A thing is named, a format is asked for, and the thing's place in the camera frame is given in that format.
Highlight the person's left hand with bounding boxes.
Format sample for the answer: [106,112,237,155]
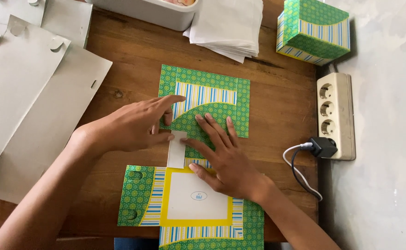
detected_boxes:
[73,94,187,156]

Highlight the person's right hand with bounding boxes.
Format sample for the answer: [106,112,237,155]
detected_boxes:
[181,113,277,204]

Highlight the green patterned cardboard box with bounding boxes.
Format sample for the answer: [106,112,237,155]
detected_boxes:
[276,0,351,67]
[117,64,265,250]

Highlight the black charger plug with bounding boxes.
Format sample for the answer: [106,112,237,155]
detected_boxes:
[308,136,338,159]

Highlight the white plastic container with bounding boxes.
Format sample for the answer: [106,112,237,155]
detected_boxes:
[85,0,199,32]

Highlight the person's blue trousers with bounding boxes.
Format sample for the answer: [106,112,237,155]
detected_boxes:
[114,237,160,250]

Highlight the beige power strip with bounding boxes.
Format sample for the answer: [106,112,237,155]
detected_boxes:
[316,72,356,161]

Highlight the pink and yellow item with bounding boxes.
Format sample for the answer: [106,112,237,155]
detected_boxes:
[162,0,197,7]

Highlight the stack of white paper sheets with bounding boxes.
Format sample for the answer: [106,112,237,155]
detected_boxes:
[183,0,264,64]

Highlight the folded green patterned cardboard box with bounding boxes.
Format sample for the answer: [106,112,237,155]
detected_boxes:
[276,0,351,67]

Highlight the white cable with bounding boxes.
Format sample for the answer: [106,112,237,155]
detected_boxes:
[282,142,323,201]

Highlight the black cable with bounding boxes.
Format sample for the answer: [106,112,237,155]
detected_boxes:
[290,147,323,201]

